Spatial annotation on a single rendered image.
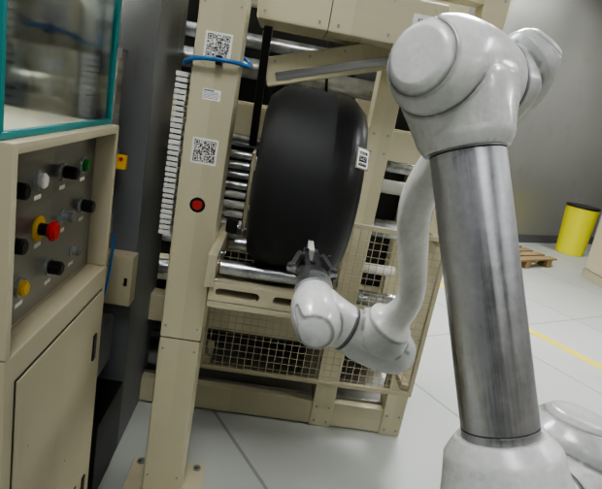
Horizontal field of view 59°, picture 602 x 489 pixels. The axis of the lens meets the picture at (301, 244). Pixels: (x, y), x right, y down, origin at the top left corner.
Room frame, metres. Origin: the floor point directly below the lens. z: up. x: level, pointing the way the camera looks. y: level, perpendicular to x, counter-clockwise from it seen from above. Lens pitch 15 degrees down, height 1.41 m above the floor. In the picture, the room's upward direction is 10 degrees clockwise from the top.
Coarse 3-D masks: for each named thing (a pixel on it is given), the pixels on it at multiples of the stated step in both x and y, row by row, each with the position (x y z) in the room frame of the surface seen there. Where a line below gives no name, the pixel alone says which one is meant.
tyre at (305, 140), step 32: (288, 96) 1.52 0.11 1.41; (320, 96) 1.55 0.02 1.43; (288, 128) 1.42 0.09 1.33; (320, 128) 1.44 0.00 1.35; (352, 128) 1.47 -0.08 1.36; (288, 160) 1.38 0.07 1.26; (320, 160) 1.40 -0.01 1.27; (352, 160) 1.41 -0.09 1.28; (256, 192) 1.40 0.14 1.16; (288, 192) 1.37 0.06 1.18; (320, 192) 1.38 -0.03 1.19; (352, 192) 1.40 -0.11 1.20; (256, 224) 1.41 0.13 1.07; (288, 224) 1.38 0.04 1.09; (320, 224) 1.39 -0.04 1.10; (352, 224) 1.43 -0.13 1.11; (256, 256) 1.48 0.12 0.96; (288, 256) 1.44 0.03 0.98
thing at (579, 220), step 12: (576, 204) 7.62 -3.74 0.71; (564, 216) 7.63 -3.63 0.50; (576, 216) 7.45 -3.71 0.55; (588, 216) 7.40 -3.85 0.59; (564, 228) 7.56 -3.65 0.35; (576, 228) 7.44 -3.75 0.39; (588, 228) 7.42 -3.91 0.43; (564, 240) 7.51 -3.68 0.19; (576, 240) 7.43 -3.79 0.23; (588, 240) 7.49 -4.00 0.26; (564, 252) 7.48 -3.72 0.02; (576, 252) 7.43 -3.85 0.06
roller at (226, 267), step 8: (224, 264) 1.48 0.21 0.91; (232, 264) 1.48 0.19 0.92; (240, 264) 1.49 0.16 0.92; (248, 264) 1.50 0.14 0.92; (224, 272) 1.48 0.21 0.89; (232, 272) 1.48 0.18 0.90; (240, 272) 1.48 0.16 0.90; (248, 272) 1.48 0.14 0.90; (256, 272) 1.48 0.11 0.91; (264, 272) 1.49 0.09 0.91; (272, 272) 1.49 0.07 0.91; (280, 272) 1.50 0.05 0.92; (264, 280) 1.50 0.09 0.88; (272, 280) 1.49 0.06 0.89; (280, 280) 1.49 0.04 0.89; (288, 280) 1.49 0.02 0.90
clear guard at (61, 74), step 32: (0, 0) 0.79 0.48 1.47; (32, 0) 0.89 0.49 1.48; (64, 0) 1.02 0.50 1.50; (96, 0) 1.19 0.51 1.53; (0, 32) 0.79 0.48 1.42; (32, 32) 0.90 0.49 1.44; (64, 32) 1.03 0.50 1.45; (96, 32) 1.20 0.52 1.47; (0, 64) 0.79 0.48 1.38; (32, 64) 0.90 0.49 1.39; (64, 64) 1.04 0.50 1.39; (96, 64) 1.22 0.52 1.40; (0, 96) 0.79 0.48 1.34; (32, 96) 0.91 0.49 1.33; (64, 96) 1.05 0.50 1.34; (96, 96) 1.23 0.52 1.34; (0, 128) 0.79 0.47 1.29; (32, 128) 0.91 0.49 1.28; (64, 128) 1.04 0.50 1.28
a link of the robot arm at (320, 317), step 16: (304, 288) 1.06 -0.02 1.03; (320, 288) 1.05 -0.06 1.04; (304, 304) 1.00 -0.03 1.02; (320, 304) 0.99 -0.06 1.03; (336, 304) 1.02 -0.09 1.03; (304, 320) 0.97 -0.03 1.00; (320, 320) 0.96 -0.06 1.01; (336, 320) 0.98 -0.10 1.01; (352, 320) 1.02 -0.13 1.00; (304, 336) 0.96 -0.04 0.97; (320, 336) 0.96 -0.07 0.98; (336, 336) 0.98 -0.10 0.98
